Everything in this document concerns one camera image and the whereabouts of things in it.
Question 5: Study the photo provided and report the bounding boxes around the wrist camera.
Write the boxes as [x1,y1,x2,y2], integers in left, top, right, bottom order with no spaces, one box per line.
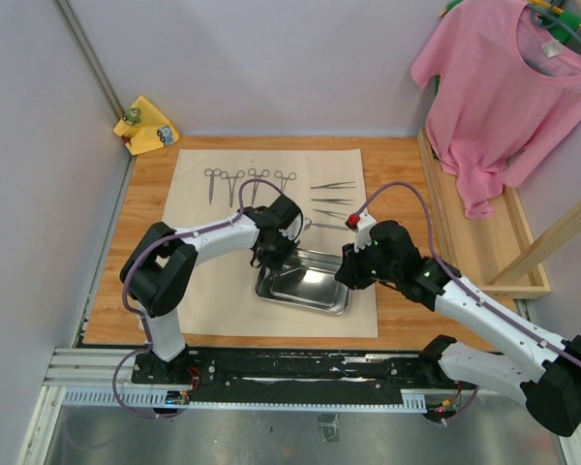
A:
[346,211,377,253]
[279,214,312,242]

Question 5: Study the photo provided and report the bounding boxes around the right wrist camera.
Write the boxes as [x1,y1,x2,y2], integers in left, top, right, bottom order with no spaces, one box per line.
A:
[346,211,377,253]

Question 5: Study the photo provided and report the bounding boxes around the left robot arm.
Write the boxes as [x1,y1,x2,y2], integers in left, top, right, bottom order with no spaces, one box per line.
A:
[119,195,309,384]

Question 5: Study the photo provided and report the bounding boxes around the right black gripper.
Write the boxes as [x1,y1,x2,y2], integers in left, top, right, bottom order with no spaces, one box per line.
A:
[335,236,400,290]

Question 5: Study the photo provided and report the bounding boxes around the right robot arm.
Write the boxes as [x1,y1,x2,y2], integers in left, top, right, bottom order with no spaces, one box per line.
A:
[335,214,581,437]

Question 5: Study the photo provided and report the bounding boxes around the long steel hemostat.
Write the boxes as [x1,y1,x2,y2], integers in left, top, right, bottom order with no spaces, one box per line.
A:
[274,170,297,193]

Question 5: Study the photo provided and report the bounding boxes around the steel surgical forceps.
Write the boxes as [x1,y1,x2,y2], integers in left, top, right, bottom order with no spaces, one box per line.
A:
[310,181,356,190]

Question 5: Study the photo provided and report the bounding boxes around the steel scalpel handle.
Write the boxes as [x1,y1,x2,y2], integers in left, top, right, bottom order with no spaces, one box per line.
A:
[311,222,348,232]

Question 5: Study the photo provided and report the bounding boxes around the wooden pole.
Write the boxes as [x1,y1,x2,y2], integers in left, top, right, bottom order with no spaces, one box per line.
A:
[490,199,581,285]

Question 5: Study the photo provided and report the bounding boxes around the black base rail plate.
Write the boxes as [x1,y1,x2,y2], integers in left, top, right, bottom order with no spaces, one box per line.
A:
[131,347,460,405]

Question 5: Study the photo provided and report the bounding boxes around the yellow printed cloth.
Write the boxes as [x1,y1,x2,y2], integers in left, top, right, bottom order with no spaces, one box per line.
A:
[113,95,181,156]

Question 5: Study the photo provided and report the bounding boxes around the stainless steel tray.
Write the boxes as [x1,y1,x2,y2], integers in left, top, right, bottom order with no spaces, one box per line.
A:
[255,249,351,316]

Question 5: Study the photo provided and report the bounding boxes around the beige cloth wrap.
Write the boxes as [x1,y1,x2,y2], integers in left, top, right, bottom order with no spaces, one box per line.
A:
[161,149,378,338]

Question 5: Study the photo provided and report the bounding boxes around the steel hemostat clamp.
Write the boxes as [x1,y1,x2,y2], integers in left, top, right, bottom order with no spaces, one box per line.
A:
[247,168,270,206]

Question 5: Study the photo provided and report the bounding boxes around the steel surgical scissors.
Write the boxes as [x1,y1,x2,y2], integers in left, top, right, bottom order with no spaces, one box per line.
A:
[203,168,225,204]

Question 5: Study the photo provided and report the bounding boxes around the pink t-shirt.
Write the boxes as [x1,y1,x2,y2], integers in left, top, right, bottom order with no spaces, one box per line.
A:
[411,1,581,219]

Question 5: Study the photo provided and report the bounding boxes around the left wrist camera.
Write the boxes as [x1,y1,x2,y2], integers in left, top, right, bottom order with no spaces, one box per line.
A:
[279,214,312,242]

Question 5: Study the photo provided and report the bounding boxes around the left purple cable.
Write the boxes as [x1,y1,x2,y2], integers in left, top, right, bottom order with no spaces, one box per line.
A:
[112,178,282,420]

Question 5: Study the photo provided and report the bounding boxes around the green clothes hanger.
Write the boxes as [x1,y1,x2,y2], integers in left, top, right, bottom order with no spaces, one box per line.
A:
[526,1,581,48]

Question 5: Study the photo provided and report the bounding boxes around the wooden tray frame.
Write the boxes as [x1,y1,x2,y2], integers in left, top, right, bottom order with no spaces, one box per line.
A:
[417,130,551,299]

